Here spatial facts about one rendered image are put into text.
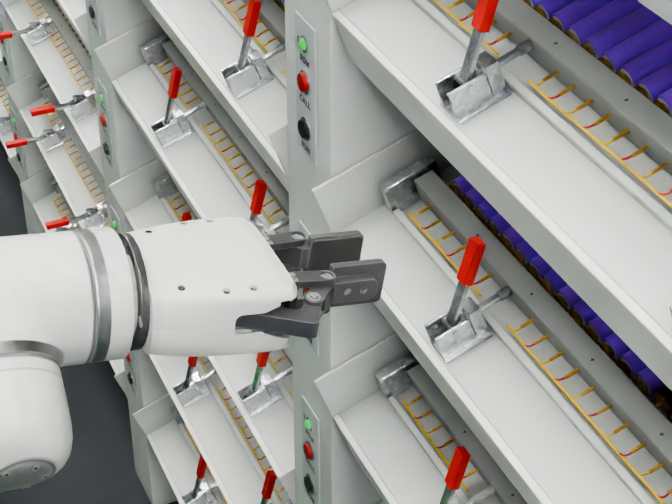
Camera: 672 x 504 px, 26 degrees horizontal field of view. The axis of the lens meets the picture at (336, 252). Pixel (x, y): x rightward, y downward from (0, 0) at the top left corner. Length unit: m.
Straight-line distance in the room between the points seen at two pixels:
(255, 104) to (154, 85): 0.46
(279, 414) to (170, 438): 0.60
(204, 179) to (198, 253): 0.71
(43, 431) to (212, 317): 0.13
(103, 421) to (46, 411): 1.64
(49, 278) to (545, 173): 0.31
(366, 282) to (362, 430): 0.36
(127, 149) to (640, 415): 1.10
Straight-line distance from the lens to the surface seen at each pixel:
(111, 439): 2.45
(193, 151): 1.69
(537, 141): 0.92
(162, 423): 2.21
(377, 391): 1.33
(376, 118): 1.17
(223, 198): 1.60
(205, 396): 1.95
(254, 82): 1.40
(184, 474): 2.14
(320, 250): 0.99
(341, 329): 1.27
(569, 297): 1.05
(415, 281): 1.13
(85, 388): 2.56
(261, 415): 1.62
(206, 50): 1.48
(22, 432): 0.84
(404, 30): 1.06
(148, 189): 1.97
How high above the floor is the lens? 1.62
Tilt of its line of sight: 35 degrees down
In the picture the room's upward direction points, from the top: straight up
